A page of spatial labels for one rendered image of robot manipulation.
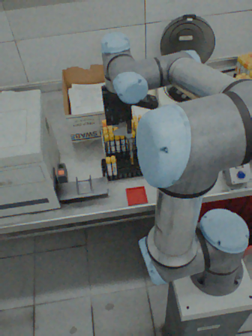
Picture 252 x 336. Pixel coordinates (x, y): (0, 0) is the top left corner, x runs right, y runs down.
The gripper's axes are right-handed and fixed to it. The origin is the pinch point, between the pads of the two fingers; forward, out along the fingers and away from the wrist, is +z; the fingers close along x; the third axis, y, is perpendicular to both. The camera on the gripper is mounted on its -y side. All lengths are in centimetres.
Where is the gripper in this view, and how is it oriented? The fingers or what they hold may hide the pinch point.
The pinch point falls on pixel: (129, 133)
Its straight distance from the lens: 118.3
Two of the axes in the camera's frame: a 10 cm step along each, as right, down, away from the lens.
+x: 1.5, 7.7, -6.2
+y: -9.9, 1.5, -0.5
